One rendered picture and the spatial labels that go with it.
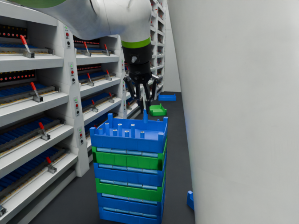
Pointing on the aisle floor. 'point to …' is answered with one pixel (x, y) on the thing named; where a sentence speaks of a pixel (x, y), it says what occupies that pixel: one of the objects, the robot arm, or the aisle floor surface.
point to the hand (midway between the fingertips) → (144, 105)
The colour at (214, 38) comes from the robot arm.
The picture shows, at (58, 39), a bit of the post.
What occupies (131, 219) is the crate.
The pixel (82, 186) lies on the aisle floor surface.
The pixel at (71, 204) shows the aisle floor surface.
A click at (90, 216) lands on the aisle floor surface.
